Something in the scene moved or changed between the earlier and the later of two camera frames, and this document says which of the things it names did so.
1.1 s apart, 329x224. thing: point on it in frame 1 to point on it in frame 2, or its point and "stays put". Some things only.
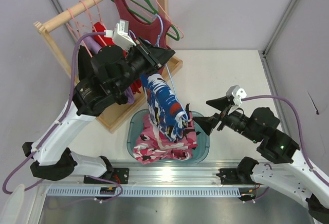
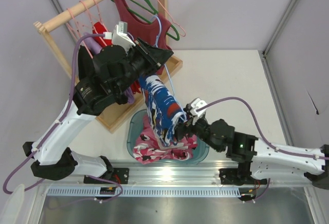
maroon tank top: (155, 31) stays put
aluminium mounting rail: (204, 174) stays put
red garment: (99, 30) stays put
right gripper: (221, 117) to (188, 129)
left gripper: (151, 57) stays put
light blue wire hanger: (158, 37) to (157, 37)
